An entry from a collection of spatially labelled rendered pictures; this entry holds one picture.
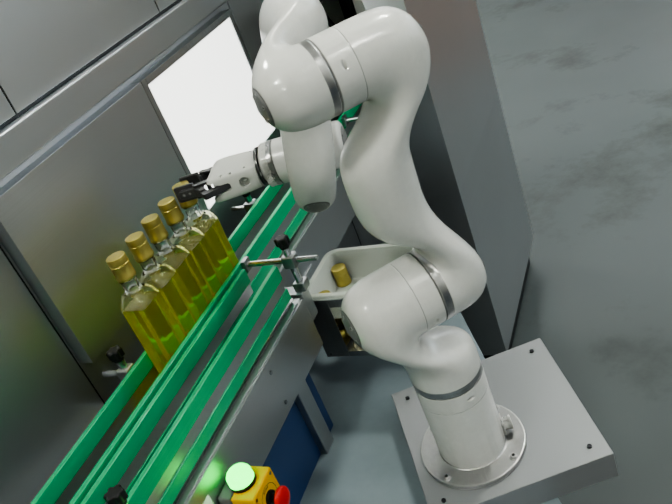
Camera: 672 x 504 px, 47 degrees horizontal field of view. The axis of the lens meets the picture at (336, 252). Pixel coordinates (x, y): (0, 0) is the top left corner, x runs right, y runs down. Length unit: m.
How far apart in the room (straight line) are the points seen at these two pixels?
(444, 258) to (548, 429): 0.44
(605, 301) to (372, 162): 2.07
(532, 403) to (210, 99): 0.98
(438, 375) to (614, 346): 1.61
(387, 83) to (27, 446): 0.85
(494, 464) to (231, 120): 1.01
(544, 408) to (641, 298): 1.55
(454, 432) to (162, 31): 1.03
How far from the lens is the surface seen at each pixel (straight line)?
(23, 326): 1.39
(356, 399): 1.70
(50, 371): 1.43
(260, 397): 1.38
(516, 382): 1.52
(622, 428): 2.52
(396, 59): 0.95
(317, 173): 1.28
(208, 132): 1.81
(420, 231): 1.07
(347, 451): 1.60
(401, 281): 1.13
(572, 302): 3.00
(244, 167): 1.40
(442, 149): 2.25
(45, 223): 1.40
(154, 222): 1.39
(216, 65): 1.89
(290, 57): 0.93
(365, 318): 1.12
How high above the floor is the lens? 1.84
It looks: 29 degrees down
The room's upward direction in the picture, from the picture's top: 22 degrees counter-clockwise
